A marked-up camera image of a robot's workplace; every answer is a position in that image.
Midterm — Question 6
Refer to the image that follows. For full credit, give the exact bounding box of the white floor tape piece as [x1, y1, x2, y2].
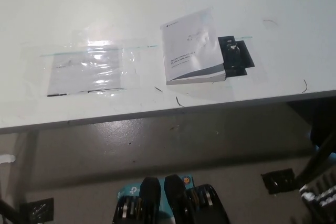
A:
[0, 152, 15, 164]

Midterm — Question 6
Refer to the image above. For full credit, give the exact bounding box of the dark slanted desk leg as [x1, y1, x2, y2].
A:
[295, 132, 336, 190]

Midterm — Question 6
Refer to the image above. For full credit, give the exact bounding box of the long teal tape strip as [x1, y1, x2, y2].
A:
[39, 45, 160, 57]

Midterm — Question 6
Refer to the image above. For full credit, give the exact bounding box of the small black floor tape patch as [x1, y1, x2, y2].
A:
[19, 197, 55, 222]

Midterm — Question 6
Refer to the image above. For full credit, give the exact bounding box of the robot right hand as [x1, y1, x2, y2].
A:
[299, 173, 336, 224]

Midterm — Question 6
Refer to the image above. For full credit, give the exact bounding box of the black ribbed robot torso block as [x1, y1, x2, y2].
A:
[164, 174, 230, 224]
[112, 176, 162, 224]

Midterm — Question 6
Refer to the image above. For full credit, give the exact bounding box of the white softcover manual book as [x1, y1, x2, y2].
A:
[160, 8, 227, 86]

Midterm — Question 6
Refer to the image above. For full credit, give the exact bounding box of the clear plastic sleeve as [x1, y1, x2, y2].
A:
[19, 28, 161, 99]

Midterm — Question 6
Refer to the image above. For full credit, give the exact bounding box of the large black floor tape patch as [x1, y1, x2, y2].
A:
[261, 168, 300, 195]

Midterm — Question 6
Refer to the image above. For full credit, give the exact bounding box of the clear plastic zip bag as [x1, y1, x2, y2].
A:
[47, 48, 125, 98]

